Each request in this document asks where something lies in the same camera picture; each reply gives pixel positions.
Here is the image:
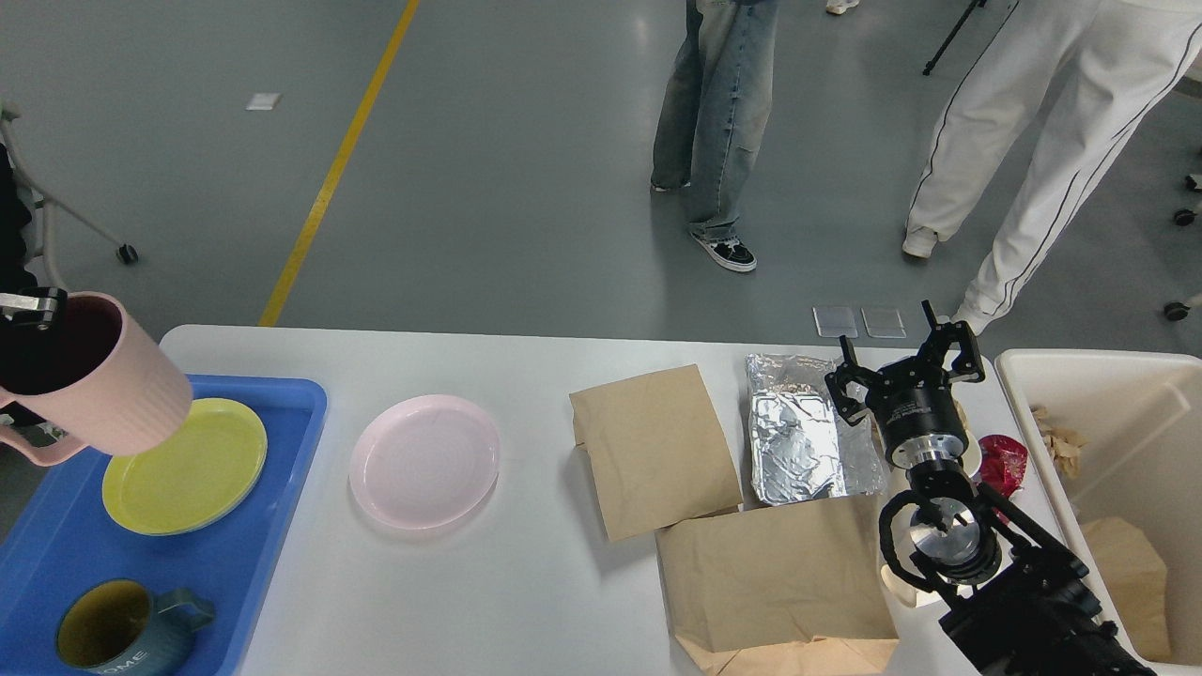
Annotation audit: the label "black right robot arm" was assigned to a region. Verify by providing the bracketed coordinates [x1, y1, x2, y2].
[825, 302, 1149, 675]

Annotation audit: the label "yellow plate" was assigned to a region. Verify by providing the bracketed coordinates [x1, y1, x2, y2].
[101, 398, 268, 536]

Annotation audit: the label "white paper on floor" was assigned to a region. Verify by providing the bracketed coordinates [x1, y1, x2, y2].
[245, 91, 282, 112]

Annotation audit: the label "grey wheeled frame left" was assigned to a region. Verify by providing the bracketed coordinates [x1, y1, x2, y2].
[1, 102, 139, 287]

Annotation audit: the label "black tripod leg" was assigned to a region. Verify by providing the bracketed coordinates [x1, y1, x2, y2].
[920, 0, 988, 77]

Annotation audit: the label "white plastic bin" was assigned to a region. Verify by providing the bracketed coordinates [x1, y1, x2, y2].
[995, 349, 1201, 675]

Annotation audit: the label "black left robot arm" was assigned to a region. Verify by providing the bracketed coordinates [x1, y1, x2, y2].
[1, 148, 69, 332]

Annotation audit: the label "clear floor plate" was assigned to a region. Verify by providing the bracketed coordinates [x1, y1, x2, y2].
[813, 306, 859, 339]
[859, 306, 908, 339]

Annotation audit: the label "large brown paper bag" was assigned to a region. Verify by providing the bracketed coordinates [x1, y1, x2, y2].
[656, 496, 898, 675]

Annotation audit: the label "aluminium foil tray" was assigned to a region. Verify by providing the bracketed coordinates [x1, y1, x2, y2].
[746, 354, 887, 506]

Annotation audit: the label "brown bag in bin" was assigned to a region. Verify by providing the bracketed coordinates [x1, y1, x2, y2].
[1081, 517, 1172, 662]

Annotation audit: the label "left clear floor plate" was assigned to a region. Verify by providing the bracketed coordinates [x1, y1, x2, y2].
[813, 306, 859, 339]

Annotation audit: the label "small brown paper bag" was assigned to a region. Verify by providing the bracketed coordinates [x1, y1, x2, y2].
[569, 364, 743, 542]

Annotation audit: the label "right clear floor plate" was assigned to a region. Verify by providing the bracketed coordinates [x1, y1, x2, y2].
[859, 306, 908, 339]

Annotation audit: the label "blue plastic tray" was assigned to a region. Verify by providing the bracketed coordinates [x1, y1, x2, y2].
[1, 374, 327, 675]

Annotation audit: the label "crumpled paper scraps in bin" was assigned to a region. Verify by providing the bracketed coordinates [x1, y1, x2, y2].
[1030, 407, 1089, 480]

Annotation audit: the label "person in white striped pants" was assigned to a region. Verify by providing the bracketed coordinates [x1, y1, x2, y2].
[902, 1, 1201, 333]

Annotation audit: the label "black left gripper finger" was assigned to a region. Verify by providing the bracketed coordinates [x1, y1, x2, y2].
[1, 287, 69, 330]

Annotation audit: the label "pink plate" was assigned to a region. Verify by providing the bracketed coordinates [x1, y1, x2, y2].
[349, 395, 501, 530]

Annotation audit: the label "pink ribbed mug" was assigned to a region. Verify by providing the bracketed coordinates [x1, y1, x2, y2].
[2, 292, 194, 467]

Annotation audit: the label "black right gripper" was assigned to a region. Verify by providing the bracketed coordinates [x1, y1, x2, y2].
[825, 300, 986, 469]

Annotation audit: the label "person in blue jeans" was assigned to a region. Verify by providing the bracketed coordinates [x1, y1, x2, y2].
[650, 1, 778, 273]

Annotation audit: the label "red crumpled wrapper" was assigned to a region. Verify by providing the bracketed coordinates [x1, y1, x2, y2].
[978, 434, 1027, 498]

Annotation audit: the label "dark teal mug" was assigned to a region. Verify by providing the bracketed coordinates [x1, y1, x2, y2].
[54, 579, 216, 675]

